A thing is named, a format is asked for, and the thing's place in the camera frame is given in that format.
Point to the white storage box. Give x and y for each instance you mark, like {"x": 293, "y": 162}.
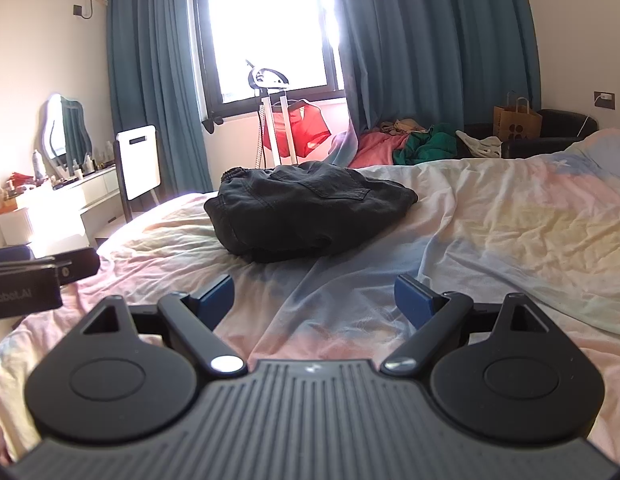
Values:
{"x": 17, "y": 225}

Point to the black framed window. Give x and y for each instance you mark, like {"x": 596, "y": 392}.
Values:
{"x": 270, "y": 20}

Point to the beige cloth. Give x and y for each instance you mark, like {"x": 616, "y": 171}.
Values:
{"x": 407, "y": 125}

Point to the pink cloth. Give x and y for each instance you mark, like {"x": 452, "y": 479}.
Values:
{"x": 377, "y": 147}

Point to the white dresser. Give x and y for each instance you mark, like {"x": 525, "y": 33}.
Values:
{"x": 95, "y": 190}

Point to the pastel bed blanket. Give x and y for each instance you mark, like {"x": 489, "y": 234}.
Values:
{"x": 489, "y": 220}

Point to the green cloth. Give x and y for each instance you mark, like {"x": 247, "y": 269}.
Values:
{"x": 429, "y": 147}

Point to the white chair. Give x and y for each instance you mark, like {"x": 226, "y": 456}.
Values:
{"x": 137, "y": 160}

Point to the black wall plug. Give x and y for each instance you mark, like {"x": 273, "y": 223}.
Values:
{"x": 78, "y": 10}

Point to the red garment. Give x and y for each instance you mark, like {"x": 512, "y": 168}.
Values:
{"x": 305, "y": 127}

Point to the black pants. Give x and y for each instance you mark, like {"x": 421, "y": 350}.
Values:
{"x": 300, "y": 210}

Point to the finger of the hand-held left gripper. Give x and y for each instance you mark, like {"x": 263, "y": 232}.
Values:
{"x": 80, "y": 265}

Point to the black sofa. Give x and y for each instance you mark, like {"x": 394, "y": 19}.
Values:
{"x": 559, "y": 125}

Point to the wall socket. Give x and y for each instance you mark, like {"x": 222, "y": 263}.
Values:
{"x": 604, "y": 100}

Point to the white cloth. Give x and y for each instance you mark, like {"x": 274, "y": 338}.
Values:
{"x": 482, "y": 147}

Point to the brown paper bag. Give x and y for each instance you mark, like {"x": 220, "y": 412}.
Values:
{"x": 514, "y": 122}

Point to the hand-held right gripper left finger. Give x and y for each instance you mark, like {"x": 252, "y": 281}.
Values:
{"x": 219, "y": 296}

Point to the garment steamer stand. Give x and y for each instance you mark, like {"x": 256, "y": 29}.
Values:
{"x": 267, "y": 77}

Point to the wavy framed mirror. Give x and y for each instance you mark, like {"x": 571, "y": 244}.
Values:
{"x": 60, "y": 125}

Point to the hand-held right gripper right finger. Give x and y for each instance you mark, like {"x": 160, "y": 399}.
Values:
{"x": 412, "y": 301}

